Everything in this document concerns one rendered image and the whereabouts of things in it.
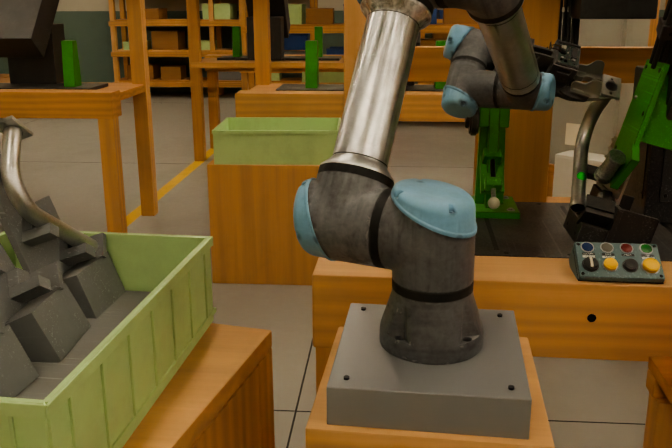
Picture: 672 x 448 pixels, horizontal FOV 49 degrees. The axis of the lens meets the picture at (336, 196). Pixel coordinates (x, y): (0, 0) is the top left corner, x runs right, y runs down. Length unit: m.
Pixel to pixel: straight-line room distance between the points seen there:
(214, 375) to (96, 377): 0.31
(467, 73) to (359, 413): 0.79
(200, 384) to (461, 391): 0.46
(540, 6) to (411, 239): 1.03
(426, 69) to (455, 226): 1.03
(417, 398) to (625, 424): 1.86
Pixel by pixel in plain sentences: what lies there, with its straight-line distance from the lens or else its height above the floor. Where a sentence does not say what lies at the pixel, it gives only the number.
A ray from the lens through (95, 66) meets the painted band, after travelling 12.45.
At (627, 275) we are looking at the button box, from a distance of 1.43.
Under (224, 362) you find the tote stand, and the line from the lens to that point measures 1.32.
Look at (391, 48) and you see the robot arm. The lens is 1.15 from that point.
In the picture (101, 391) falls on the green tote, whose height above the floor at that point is 0.90.
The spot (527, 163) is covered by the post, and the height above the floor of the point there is 0.99.
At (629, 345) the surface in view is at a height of 0.78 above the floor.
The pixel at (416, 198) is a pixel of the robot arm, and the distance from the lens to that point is 0.99.
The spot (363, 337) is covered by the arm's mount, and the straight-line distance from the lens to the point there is 1.12.
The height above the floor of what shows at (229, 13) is 1.22.
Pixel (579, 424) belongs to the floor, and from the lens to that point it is 2.76.
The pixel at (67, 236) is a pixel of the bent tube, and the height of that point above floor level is 0.98.
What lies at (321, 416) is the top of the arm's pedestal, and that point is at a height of 0.85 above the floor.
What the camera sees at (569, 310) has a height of 0.85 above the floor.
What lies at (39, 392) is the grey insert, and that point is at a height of 0.85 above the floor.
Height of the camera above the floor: 1.39
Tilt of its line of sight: 15 degrees down
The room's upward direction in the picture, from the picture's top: straight up
